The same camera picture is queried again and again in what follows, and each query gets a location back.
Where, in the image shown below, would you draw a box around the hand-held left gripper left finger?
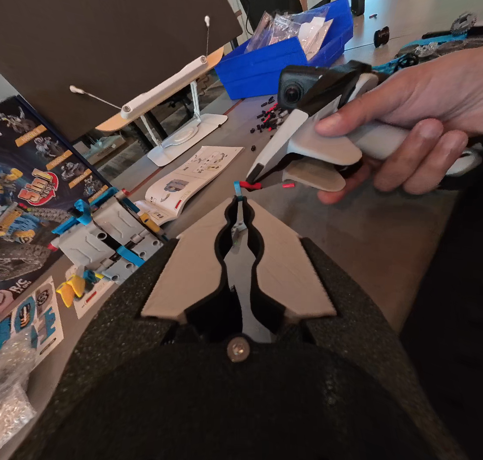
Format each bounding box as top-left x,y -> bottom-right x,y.
140,197 -> 238,323

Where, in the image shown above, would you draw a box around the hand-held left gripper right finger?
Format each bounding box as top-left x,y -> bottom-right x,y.
243,198 -> 337,320

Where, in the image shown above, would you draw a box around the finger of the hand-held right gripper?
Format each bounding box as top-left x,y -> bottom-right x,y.
246,109 -> 311,184

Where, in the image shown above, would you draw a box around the grey blue brick robot model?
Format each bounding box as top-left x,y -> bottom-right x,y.
49,186 -> 168,309

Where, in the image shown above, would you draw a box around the person's right hand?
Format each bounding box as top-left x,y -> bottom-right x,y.
314,46 -> 483,204

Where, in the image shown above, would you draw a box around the clear plastic bags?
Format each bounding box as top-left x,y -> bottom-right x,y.
245,6 -> 334,61

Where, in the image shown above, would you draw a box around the blue plastic bin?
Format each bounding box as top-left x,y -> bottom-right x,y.
214,0 -> 354,100

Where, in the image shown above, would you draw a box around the white instruction sheet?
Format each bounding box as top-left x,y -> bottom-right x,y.
66,267 -> 115,319

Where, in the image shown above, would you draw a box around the instruction booklet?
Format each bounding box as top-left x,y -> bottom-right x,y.
134,146 -> 245,226

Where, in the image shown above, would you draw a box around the white folding stand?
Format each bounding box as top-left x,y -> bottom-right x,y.
70,15 -> 229,167

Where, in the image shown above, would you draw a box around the sticker sheet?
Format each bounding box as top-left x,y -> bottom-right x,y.
0,277 -> 65,366

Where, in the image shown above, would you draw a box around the person's brown clothing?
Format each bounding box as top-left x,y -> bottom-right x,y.
400,173 -> 483,460

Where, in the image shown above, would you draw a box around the dark blue robot kit box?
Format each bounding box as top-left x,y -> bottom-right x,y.
0,95 -> 114,317

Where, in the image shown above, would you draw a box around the bubble wrap bag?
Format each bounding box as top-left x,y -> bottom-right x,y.
0,332 -> 38,386
0,382 -> 37,445

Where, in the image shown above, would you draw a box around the black board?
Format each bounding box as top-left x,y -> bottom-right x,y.
0,0 -> 243,143

